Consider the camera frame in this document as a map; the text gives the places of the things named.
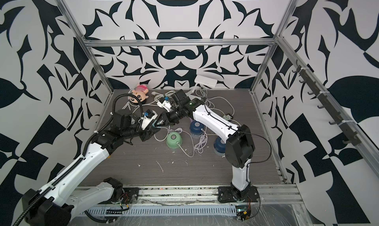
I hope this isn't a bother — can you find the white usb cable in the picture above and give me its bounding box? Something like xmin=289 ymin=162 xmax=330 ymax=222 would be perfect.
xmin=193 ymin=128 xmax=208 ymax=154
xmin=153 ymin=126 xmax=196 ymax=158

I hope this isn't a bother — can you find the wall hook rack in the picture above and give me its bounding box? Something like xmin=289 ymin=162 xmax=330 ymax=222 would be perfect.
xmin=293 ymin=62 xmax=362 ymax=146

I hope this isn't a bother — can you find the blue meat grinder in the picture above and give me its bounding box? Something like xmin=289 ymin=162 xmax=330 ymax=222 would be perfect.
xmin=189 ymin=120 xmax=205 ymax=139
xmin=214 ymin=137 xmax=226 ymax=156

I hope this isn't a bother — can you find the coiled white power cable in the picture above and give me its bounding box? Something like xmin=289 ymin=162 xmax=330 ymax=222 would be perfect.
xmin=150 ymin=89 xmax=177 ymax=102

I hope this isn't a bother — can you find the cartoon head toy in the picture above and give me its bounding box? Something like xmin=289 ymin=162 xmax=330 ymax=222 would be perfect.
xmin=129 ymin=84 xmax=149 ymax=104

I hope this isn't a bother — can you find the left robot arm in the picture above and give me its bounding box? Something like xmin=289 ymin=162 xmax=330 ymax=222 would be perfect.
xmin=14 ymin=95 xmax=159 ymax=226

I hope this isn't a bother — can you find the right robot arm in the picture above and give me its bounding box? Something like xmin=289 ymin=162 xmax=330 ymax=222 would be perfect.
xmin=155 ymin=90 xmax=260 ymax=203

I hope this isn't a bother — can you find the green meat grinder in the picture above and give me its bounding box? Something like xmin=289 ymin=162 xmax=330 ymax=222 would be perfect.
xmin=166 ymin=132 xmax=183 ymax=149

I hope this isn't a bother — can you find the white desk lamp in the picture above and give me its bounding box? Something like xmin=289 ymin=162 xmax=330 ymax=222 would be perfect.
xmin=189 ymin=75 xmax=218 ymax=93

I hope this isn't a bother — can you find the black power strip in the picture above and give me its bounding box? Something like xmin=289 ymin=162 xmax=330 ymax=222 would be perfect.
xmin=223 ymin=114 xmax=233 ymax=121

